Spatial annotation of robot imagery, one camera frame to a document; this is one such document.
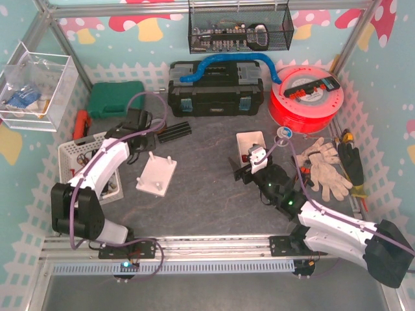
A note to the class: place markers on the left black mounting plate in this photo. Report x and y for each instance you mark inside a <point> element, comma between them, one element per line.
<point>140,250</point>

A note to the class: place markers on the brown tape roll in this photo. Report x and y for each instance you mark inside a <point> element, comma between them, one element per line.
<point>159,124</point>

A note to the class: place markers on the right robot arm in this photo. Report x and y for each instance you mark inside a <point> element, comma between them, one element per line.
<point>380,248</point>

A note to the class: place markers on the white perforated basket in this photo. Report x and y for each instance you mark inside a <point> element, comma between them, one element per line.
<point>69,160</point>

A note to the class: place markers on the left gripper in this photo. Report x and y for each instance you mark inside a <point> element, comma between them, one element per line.
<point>137,118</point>

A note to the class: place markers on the clear acrylic wall box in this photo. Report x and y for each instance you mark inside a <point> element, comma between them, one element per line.
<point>54,75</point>

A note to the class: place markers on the black red terminal strip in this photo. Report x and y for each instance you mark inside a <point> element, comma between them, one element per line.
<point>328,83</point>

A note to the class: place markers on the grey slotted cable duct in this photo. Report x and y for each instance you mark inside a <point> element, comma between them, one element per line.
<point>174,268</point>

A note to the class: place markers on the solder wire spool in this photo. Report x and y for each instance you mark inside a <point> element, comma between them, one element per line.
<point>283,134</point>

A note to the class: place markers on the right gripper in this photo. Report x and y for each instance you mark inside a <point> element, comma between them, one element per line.
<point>246,173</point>

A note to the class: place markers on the black toolbox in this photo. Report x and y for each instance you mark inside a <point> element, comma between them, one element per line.
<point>225,89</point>

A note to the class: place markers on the black work glove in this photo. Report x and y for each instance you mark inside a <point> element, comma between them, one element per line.
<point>351,163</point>

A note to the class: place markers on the black wire mesh basket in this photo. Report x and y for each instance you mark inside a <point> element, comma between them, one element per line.
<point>250,28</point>

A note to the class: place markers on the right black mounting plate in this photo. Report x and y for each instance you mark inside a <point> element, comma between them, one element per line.
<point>290,246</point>

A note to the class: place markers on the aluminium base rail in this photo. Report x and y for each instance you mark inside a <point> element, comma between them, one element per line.
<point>221,247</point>

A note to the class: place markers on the blue white cloth glove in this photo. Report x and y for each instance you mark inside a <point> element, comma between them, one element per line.
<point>25,98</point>

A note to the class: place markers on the red filament spool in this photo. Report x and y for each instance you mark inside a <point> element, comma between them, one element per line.
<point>308,114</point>

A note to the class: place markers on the black mounting plate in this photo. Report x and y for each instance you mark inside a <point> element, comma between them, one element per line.
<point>290,246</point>
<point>140,250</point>

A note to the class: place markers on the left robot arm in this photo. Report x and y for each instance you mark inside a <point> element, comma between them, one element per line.
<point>76,208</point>

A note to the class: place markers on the green plastic case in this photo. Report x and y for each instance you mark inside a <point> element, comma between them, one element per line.
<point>110,99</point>

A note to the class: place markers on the white spring box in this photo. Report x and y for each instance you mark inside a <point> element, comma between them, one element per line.
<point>246,140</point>

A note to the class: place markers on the white work glove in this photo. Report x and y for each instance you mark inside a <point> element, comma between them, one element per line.
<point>322,158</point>

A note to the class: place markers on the red handled pliers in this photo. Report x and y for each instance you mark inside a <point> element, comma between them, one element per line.
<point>305,173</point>

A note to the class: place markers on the orange handled tool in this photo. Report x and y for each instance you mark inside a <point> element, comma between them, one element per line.
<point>82,124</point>

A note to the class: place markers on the white peg base plate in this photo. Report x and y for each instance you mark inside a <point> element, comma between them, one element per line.
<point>156,175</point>

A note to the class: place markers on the black aluminium extrusion profile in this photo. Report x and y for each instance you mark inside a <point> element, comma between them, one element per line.
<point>174,132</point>

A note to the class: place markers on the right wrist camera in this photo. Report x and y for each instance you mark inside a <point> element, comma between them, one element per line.
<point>258,158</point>

